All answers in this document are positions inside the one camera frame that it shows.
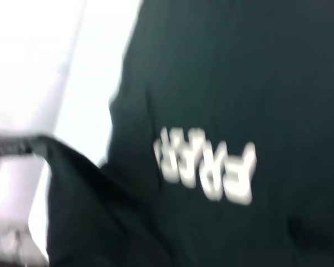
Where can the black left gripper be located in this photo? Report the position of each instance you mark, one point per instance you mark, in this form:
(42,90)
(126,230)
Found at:
(8,147)

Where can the black shirt with FREE print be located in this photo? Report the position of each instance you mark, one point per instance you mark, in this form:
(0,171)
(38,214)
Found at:
(211,69)

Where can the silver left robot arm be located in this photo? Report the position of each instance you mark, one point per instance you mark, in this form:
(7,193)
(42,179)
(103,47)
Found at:
(19,247)

